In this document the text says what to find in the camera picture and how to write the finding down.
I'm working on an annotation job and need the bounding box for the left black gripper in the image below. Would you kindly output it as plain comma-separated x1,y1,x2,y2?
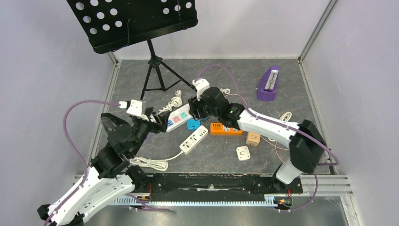
129,107,171,157

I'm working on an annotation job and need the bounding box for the white multicolour power strip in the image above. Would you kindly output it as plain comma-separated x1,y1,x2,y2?
166,104,192,132

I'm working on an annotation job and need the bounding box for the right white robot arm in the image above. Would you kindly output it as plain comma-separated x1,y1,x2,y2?
188,87,328,192

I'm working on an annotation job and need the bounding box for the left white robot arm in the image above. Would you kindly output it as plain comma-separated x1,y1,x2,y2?
37,107,170,226

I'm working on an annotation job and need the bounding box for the blue plug adapter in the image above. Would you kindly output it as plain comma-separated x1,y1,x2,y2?
186,119,201,130

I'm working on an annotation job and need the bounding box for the flat white plug adapter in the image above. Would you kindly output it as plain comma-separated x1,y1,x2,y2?
236,146,251,161

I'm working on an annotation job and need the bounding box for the white power strip with USB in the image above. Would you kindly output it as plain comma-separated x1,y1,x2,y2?
179,126,208,155

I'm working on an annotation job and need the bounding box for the orange power strip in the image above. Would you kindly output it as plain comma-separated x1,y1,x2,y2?
210,123,243,136

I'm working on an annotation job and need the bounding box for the clear plastic tray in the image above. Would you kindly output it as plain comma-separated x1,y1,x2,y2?
100,113,116,133

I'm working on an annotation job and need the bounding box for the beige cube socket adapter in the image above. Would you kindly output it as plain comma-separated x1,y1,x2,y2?
246,131,261,146

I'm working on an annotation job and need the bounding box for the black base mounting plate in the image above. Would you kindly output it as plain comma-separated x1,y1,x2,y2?
134,173,303,202

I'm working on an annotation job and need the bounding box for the purple metronome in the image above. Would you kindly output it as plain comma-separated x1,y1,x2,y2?
256,65,280,102

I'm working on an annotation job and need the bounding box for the black perforated music stand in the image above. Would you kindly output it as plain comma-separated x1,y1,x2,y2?
66,0,198,99

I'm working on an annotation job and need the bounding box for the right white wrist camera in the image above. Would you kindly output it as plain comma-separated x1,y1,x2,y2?
192,78,210,101

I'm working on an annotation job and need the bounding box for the white knotted strip cord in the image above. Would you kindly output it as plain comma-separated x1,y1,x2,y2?
157,89,184,115

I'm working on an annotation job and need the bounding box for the white coiled power cord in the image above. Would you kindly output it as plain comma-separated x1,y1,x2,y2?
129,151,184,172

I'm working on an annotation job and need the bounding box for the thin pink charger cable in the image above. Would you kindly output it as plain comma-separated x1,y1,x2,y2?
227,93,294,163

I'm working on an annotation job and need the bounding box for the white bundled cord right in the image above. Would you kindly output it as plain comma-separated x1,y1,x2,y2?
268,112,293,143

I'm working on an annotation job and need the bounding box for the aluminium rail frame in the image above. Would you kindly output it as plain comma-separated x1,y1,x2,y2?
74,0,354,207

